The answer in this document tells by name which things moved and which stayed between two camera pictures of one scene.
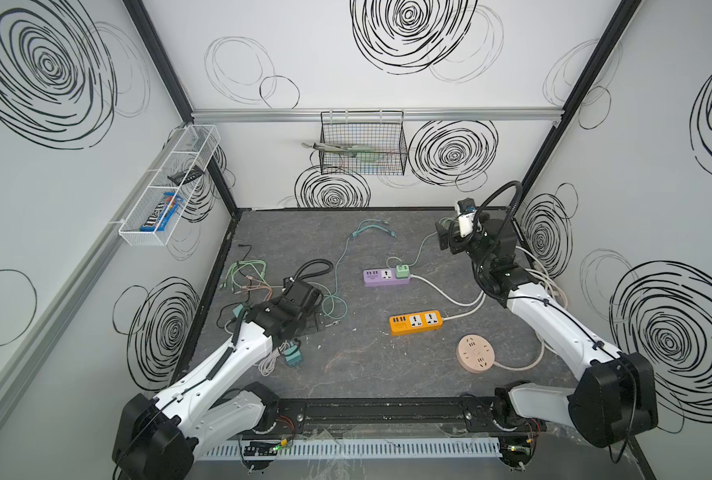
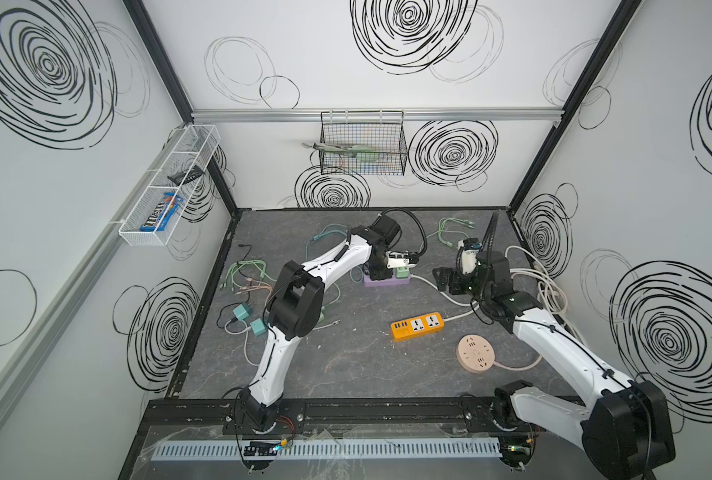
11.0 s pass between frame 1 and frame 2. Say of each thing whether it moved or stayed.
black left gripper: moved
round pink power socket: stayed
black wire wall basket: stayed
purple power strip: stayed
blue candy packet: stayed
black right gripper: moved
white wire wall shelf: stayed
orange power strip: moved
